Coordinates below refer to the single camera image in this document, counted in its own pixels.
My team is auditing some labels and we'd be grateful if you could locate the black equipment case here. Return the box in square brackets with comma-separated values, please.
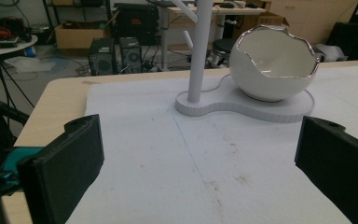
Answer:
[113, 3, 160, 47]

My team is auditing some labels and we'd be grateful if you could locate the grey cloth bundle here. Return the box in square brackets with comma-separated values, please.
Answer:
[312, 43, 349, 63]

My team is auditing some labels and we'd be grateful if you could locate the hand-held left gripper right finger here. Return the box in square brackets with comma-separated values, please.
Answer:
[294, 115, 358, 224]

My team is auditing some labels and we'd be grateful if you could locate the white tree-shaped stand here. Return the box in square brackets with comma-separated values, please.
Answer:
[171, 0, 315, 124]

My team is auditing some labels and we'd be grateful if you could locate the white plastic bag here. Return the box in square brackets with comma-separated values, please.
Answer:
[3, 56, 57, 75]

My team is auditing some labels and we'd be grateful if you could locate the black computer tower with fan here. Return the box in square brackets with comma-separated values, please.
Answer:
[118, 36, 144, 75]

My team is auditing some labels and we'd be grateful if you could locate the teal clamp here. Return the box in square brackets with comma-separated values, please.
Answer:
[0, 146, 45, 196]

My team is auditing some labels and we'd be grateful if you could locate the white foam mat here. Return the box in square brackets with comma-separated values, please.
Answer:
[65, 64, 358, 224]

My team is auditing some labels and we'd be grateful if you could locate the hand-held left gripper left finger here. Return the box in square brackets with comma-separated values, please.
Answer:
[16, 113, 105, 224]

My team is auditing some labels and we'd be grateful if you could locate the black round stool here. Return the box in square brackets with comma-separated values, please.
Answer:
[207, 38, 237, 68]

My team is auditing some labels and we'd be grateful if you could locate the round white table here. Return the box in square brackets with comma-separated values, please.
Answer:
[0, 34, 39, 59]

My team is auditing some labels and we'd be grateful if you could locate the wooden cabinet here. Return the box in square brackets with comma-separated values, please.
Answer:
[264, 0, 358, 45]

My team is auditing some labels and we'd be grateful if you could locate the white eggshell-shaped bowl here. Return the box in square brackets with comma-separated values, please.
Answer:
[228, 24, 321, 103]

